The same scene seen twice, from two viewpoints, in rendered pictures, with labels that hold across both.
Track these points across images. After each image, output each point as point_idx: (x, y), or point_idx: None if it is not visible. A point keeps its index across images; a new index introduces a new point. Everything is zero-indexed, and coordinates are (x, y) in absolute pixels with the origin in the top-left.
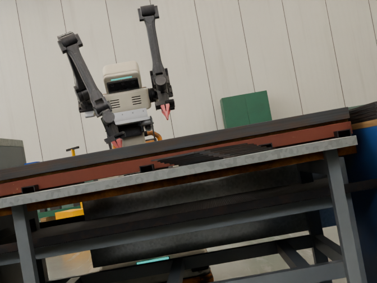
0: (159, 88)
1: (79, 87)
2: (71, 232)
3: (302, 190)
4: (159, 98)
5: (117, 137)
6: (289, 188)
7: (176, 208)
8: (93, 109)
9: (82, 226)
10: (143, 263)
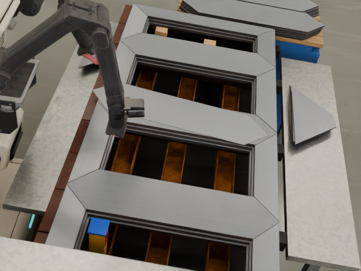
0: None
1: (15, 71)
2: (187, 245)
3: (197, 83)
4: (85, 40)
5: (127, 123)
6: (165, 81)
7: (145, 152)
8: (117, 107)
9: (144, 235)
10: (33, 221)
